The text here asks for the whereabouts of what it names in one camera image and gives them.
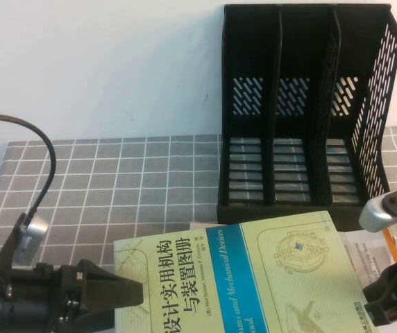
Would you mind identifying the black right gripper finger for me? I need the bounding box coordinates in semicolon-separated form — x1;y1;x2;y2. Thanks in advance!
364;300;397;327
364;259;397;306

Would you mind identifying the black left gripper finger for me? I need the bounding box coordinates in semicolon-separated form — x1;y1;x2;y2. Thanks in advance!
59;305;116;333
80;258;144;309

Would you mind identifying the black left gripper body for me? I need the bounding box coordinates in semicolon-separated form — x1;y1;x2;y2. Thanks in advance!
9;258;90;333

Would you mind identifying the yellow-green mechanical devices book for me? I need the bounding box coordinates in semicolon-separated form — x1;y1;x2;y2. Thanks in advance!
113;210;369;333

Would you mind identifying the white book with orange border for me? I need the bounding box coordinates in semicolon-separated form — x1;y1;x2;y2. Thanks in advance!
339;225;397;333

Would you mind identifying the black plastic book stand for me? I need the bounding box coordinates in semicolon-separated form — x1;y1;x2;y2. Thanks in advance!
215;3;397;232

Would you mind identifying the grey checked tablecloth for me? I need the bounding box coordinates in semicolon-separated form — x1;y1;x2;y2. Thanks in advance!
0;125;397;333

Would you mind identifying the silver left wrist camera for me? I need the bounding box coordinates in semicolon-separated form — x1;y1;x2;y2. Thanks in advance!
0;212;50;275

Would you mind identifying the thick black camera cable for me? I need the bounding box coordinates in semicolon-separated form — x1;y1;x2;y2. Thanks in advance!
0;113;58;225

